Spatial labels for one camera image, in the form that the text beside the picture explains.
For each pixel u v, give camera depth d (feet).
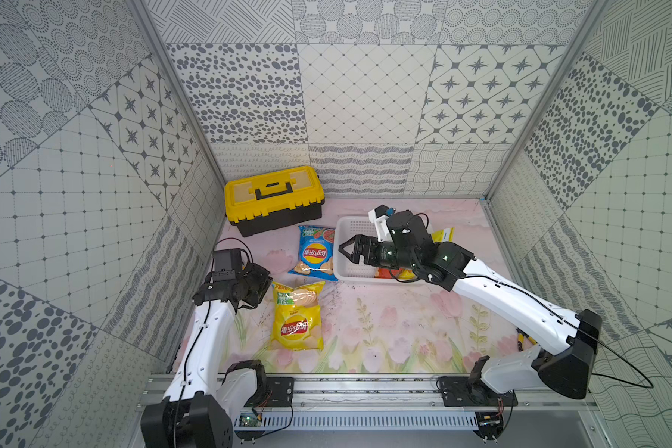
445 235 2.82
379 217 2.09
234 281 2.01
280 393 2.45
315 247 3.14
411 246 1.71
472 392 2.16
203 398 1.29
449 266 1.61
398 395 2.46
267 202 3.21
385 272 2.92
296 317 2.52
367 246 1.98
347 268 3.21
